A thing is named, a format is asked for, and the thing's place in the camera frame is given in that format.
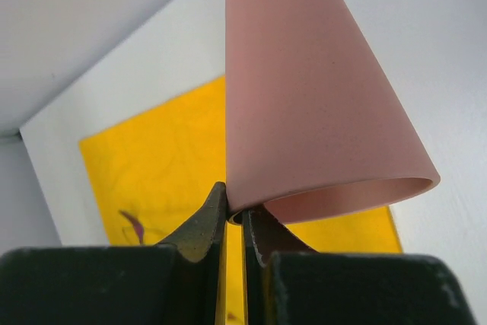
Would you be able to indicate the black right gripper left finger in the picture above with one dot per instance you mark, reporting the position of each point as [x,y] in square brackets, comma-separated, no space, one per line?
[179,280]

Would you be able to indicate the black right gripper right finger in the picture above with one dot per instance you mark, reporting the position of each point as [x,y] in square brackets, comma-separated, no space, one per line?
[287,282]

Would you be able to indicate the yellow Pikachu placemat cloth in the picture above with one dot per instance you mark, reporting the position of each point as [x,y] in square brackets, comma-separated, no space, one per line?
[161,165]

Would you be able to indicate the pink plastic cup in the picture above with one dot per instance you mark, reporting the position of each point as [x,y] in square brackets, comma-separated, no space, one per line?
[313,128]

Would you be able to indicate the iridescent rainbow fork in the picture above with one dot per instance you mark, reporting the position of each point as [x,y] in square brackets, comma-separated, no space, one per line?
[136,225]

